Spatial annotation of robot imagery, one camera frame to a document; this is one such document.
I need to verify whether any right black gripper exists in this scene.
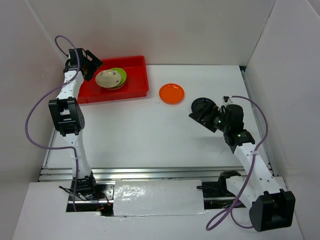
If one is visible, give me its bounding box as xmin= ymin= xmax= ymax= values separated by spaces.
xmin=189 ymin=100 xmax=231 ymax=133

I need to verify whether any black plate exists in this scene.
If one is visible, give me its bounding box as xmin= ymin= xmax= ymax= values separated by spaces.
xmin=191 ymin=97 xmax=215 ymax=113

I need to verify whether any cream floral plate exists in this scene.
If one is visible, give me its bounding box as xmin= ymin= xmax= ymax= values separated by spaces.
xmin=95 ymin=70 xmax=122 ymax=89

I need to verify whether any lime green plate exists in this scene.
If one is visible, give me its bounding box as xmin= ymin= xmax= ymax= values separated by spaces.
xmin=110 ymin=67 xmax=127 ymax=90

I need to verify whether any orange plate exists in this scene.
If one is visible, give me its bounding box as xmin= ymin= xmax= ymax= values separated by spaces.
xmin=159 ymin=83 xmax=185 ymax=105

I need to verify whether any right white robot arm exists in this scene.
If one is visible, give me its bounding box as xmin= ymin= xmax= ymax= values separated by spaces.
xmin=189 ymin=97 xmax=296 ymax=232

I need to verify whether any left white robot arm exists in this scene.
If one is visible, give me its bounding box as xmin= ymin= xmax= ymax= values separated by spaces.
xmin=48 ymin=48 xmax=102 ymax=200

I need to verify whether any red plastic bin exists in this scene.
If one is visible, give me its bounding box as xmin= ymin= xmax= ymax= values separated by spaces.
xmin=77 ymin=55 xmax=149 ymax=104

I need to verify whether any white foil cover panel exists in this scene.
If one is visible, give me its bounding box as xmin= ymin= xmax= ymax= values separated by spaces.
xmin=113 ymin=179 xmax=206 ymax=217

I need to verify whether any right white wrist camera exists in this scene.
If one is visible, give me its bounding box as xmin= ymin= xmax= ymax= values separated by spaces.
xmin=222 ymin=96 xmax=233 ymax=104

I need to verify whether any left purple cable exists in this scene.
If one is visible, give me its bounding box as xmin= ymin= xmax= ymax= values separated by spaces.
xmin=24 ymin=35 xmax=83 ymax=213

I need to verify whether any purple cable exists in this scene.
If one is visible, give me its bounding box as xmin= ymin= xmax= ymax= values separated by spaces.
xmin=205 ymin=95 xmax=269 ymax=232
xmin=24 ymin=35 xmax=83 ymax=213

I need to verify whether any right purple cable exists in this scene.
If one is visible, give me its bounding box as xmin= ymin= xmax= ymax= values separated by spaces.
xmin=205 ymin=95 xmax=269 ymax=232

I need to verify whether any aluminium front rail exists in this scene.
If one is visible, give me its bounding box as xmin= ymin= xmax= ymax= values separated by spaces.
xmin=38 ymin=166 xmax=247 ymax=182

